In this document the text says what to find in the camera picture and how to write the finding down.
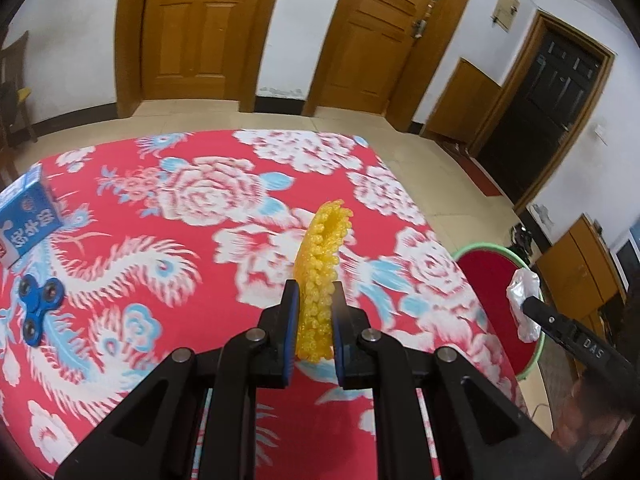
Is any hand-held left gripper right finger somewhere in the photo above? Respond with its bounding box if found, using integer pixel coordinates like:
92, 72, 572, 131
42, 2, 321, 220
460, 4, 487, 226
332, 281, 583, 480

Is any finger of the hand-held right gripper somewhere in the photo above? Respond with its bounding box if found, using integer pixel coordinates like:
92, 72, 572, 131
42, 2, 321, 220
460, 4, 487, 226
521, 296, 568, 346

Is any black sneaker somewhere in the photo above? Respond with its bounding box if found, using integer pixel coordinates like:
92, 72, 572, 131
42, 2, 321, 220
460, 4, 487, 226
509, 224, 538, 261

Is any beige wall panel box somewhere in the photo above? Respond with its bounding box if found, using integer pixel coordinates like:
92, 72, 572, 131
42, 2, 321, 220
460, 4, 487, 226
490, 0, 521, 31

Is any red door mat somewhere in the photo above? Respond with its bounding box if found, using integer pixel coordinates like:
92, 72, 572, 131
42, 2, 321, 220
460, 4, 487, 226
440, 140, 503, 197

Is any black entrance door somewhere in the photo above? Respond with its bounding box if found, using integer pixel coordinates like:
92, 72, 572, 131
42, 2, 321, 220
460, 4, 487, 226
467, 10, 616, 211

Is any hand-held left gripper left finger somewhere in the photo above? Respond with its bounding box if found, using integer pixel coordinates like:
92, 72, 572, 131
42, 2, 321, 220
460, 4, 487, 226
54, 280, 301, 480

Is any red bin with green rim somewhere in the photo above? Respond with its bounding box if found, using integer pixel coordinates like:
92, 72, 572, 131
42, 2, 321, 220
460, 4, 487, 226
452, 244, 547, 382

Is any wooden panel door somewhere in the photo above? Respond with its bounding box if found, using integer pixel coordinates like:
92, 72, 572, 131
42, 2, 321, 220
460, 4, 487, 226
114, 0, 290, 118
302, 0, 486, 133

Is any low wooden wall cabinet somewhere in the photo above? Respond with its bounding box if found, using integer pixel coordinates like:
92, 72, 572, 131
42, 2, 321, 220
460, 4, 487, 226
422, 57, 503, 143

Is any wooden chair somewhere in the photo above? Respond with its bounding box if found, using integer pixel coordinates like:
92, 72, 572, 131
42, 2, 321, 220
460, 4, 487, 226
0, 30, 38, 143

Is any blue fidget spinner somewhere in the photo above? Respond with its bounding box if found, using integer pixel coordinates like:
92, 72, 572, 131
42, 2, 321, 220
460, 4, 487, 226
19, 274, 68, 348

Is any person's right hand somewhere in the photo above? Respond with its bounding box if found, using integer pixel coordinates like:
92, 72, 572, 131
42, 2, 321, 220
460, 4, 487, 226
552, 375, 631, 456

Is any thick yellow foam net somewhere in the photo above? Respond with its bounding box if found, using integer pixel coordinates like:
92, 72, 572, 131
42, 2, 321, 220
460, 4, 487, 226
292, 200, 355, 362

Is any blue and white carton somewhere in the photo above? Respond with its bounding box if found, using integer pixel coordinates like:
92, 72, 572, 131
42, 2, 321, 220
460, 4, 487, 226
0, 164, 63, 268

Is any red floral tablecloth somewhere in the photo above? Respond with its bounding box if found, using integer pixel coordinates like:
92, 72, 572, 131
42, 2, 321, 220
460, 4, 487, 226
0, 130, 526, 480

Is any wooden sideboard cabinet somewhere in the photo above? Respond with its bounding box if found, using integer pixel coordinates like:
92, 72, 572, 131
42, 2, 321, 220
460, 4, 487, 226
535, 214, 628, 321

